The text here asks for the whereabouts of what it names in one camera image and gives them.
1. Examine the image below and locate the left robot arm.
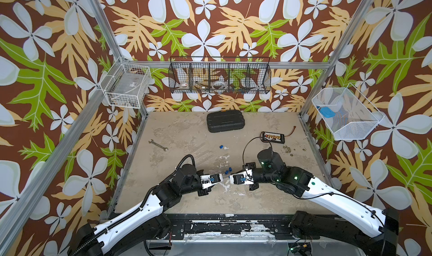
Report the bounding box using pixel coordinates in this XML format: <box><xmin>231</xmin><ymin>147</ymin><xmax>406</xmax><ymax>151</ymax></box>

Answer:
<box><xmin>67</xmin><ymin>154</ymin><xmax>223</xmax><ymax>256</ymax></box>

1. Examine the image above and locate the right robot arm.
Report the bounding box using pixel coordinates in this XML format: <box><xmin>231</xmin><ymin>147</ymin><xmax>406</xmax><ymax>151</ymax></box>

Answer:
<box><xmin>230</xmin><ymin>147</ymin><xmax>399</xmax><ymax>256</ymax></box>

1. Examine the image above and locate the small steel wrench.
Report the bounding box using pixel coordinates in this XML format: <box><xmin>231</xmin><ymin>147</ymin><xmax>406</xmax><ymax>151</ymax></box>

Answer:
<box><xmin>149</xmin><ymin>140</ymin><xmax>168</xmax><ymax>151</ymax></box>

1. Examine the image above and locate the black plastic case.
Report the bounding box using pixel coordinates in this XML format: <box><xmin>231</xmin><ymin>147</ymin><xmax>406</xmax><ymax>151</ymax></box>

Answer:
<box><xmin>207</xmin><ymin>110</ymin><xmax>245</xmax><ymax>133</ymax></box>

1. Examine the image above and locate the blue object in basket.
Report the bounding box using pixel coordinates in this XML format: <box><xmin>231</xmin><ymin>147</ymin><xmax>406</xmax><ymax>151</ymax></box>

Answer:
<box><xmin>318</xmin><ymin>107</ymin><xmax>336</xmax><ymax>118</ymax></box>

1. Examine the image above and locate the white mesh basket right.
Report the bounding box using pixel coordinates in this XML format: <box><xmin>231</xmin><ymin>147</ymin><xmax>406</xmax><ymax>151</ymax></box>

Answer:
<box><xmin>312</xmin><ymin>84</ymin><xmax>385</xmax><ymax>141</ymax></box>

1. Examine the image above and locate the battery charging board with wires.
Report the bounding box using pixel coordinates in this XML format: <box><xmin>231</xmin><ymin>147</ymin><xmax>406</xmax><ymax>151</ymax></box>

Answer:
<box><xmin>259</xmin><ymin>126</ymin><xmax>297</xmax><ymax>144</ymax></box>

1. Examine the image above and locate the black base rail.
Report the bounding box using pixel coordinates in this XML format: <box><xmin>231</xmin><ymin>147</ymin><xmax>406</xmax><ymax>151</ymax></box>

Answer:
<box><xmin>138</xmin><ymin>213</ymin><xmax>321</xmax><ymax>240</ymax></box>

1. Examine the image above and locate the black wire basket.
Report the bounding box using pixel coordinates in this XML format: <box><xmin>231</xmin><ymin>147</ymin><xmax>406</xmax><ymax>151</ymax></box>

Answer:
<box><xmin>168</xmin><ymin>56</ymin><xmax>272</xmax><ymax>94</ymax></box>

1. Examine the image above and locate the white wire basket left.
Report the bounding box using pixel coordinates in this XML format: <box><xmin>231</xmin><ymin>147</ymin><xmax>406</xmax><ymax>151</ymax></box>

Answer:
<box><xmin>100</xmin><ymin>58</ymin><xmax>152</xmax><ymax>109</ymax></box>

